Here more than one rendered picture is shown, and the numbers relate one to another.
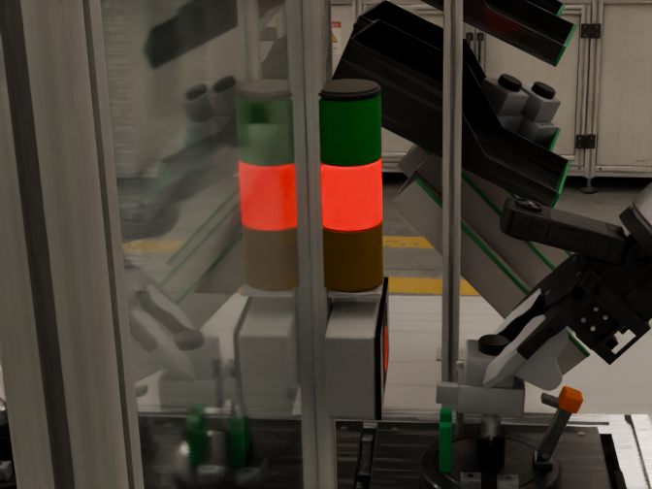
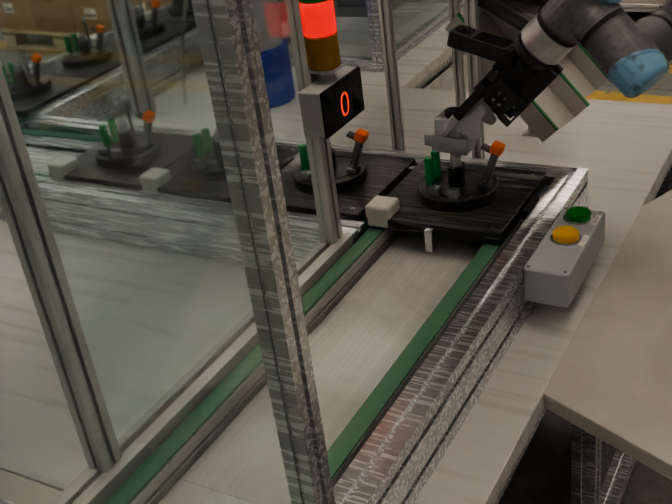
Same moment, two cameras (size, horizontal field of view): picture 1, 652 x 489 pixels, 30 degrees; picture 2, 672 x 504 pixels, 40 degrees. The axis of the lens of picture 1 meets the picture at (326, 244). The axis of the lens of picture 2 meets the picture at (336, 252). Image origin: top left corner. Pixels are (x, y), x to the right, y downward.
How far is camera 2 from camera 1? 0.69 m
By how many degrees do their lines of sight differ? 26
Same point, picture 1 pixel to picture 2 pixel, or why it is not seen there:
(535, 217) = (462, 36)
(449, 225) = not seen: hidden behind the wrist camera
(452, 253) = (473, 61)
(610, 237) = (504, 49)
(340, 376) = (306, 114)
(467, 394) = (435, 140)
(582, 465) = (517, 190)
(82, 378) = not seen: outside the picture
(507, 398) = (457, 144)
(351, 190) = (311, 16)
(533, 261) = not seen: hidden behind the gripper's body
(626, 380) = (635, 156)
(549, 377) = (474, 132)
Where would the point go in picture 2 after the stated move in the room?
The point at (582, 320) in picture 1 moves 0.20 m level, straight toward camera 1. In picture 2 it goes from (492, 99) to (428, 148)
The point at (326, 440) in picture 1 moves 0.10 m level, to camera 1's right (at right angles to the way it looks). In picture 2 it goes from (318, 150) to (378, 153)
